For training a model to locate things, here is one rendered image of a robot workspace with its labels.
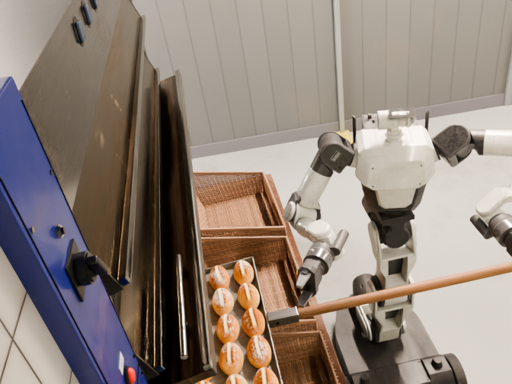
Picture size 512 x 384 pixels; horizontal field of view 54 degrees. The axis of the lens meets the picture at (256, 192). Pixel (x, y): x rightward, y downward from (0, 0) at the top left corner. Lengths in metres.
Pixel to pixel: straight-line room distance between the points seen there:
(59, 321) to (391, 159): 1.36
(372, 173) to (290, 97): 2.76
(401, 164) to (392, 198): 0.16
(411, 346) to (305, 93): 2.54
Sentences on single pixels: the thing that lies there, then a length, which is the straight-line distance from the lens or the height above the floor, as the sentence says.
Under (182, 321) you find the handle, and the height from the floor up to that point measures 1.47.
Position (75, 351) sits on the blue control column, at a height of 1.83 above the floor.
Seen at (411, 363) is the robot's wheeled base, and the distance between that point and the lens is 2.65.
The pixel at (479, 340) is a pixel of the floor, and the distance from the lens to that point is 3.04.
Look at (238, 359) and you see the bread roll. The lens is 1.41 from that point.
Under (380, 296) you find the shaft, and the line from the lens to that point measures 1.54.
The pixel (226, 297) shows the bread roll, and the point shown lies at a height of 1.23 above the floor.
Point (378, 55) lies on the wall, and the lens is 4.56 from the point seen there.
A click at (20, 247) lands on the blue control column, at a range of 0.61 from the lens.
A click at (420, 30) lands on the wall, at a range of 4.62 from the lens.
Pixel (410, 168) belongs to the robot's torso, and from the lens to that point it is 1.83.
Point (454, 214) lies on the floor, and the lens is 3.80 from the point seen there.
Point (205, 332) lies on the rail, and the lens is 1.19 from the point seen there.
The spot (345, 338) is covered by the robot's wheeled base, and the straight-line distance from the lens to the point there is 2.75.
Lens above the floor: 2.34
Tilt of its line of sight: 35 degrees down
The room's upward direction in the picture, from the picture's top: 10 degrees counter-clockwise
